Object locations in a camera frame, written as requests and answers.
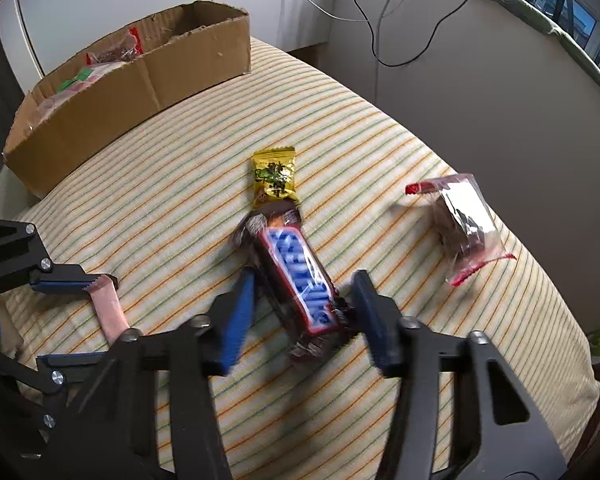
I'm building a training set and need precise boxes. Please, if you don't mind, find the pink candy stick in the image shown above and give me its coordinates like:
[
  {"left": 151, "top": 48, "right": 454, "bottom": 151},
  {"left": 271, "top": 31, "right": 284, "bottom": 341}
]
[{"left": 83, "top": 274, "right": 130, "bottom": 346}]

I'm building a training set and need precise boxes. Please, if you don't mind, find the brown Snickers bar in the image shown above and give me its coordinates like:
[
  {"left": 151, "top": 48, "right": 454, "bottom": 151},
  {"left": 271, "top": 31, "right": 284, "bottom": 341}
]
[{"left": 234, "top": 200, "right": 358, "bottom": 362}]

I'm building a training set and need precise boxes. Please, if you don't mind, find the clear red nut packet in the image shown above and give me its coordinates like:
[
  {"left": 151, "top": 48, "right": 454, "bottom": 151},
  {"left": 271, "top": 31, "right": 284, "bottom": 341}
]
[{"left": 85, "top": 27, "right": 144, "bottom": 65}]

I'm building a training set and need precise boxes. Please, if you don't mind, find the striped beige cushion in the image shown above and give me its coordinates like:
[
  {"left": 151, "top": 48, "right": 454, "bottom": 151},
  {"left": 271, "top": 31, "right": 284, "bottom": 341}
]
[{"left": 0, "top": 40, "right": 600, "bottom": 479}]

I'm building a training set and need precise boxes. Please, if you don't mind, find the packaged bread slice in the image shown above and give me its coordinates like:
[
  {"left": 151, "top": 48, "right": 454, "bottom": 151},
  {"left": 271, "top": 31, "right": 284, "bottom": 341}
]
[{"left": 30, "top": 61, "right": 125, "bottom": 128}]

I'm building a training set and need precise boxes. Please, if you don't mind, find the clear red-edged snack packet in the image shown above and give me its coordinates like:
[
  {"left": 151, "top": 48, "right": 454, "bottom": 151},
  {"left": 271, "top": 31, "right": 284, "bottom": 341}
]
[{"left": 405, "top": 174, "right": 516, "bottom": 286}]

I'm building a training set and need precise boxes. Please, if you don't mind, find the green candy wrapper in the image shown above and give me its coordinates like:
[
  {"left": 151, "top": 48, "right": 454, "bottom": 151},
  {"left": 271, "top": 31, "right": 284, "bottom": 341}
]
[{"left": 57, "top": 66, "right": 94, "bottom": 94}]

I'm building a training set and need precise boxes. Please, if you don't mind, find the yellow candy packet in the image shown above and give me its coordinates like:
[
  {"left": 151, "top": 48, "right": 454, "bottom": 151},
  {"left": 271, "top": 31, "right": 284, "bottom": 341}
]
[{"left": 251, "top": 146, "right": 299, "bottom": 209}]

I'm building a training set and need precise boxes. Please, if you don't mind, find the black cable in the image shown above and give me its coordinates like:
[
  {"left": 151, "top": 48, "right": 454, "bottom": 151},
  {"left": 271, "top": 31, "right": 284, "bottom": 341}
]
[{"left": 352, "top": 0, "right": 502, "bottom": 68}]

